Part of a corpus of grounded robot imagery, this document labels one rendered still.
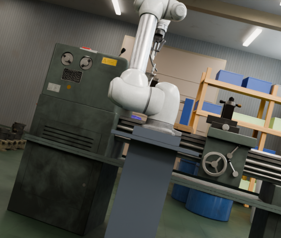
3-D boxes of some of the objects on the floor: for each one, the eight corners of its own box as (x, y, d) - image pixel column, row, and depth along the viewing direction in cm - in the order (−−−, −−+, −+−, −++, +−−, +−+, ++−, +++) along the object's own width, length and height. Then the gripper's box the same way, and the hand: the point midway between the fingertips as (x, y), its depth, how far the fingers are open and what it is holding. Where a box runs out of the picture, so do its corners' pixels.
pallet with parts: (-40, 131, 582) (-32, 106, 584) (28, 149, 570) (35, 124, 573) (-79, 128, 488) (-70, 98, 490) (1, 151, 476) (10, 121, 479)
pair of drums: (213, 205, 510) (227, 151, 514) (234, 225, 391) (251, 155, 395) (169, 192, 512) (183, 139, 517) (175, 209, 393) (193, 140, 398)
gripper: (151, 28, 249) (142, 56, 246) (167, 29, 245) (158, 59, 242) (153, 32, 256) (145, 60, 253) (169, 34, 252) (161, 63, 249)
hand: (153, 55), depth 248 cm, fingers closed
